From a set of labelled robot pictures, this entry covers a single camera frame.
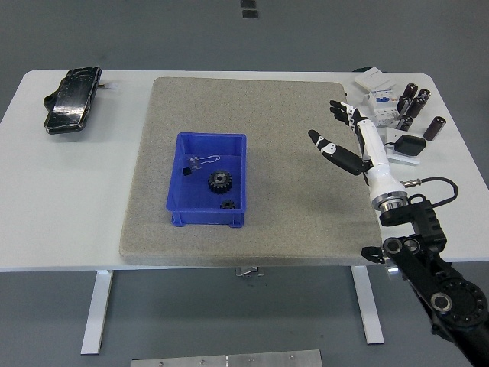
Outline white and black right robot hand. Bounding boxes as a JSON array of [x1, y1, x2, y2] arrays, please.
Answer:
[[307, 99, 406, 204]]

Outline large black gear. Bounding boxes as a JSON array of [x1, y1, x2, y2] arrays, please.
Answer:
[[206, 170, 235, 197]]

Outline blue plastic box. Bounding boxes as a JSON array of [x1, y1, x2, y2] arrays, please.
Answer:
[[164, 132, 248, 228]]

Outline white circuit breaker blue levers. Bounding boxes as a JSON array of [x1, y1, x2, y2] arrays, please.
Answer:
[[361, 88, 403, 130]]

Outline white table leg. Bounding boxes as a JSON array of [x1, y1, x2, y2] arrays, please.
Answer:
[[79, 268, 114, 355], [351, 265, 385, 346]]

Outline grey-brown mat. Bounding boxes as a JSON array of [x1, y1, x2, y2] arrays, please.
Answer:
[[118, 76, 384, 267]]

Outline grey metal plate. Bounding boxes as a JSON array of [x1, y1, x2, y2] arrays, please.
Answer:
[[130, 349, 323, 367]]

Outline black device wrapped in film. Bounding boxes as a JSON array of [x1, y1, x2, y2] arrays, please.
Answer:
[[42, 66, 103, 135]]

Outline black power adapter with cord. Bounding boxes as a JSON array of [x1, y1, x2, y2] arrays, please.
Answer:
[[382, 134, 426, 158]]

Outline white wall switch panel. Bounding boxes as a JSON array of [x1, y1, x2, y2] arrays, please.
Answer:
[[353, 67, 391, 93]]

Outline metal bracket under table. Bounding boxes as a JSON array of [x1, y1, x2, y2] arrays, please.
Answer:
[[234, 265, 265, 278]]

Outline clear plastic bag with wire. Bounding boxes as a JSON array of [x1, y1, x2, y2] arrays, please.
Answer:
[[186, 154, 222, 171]]

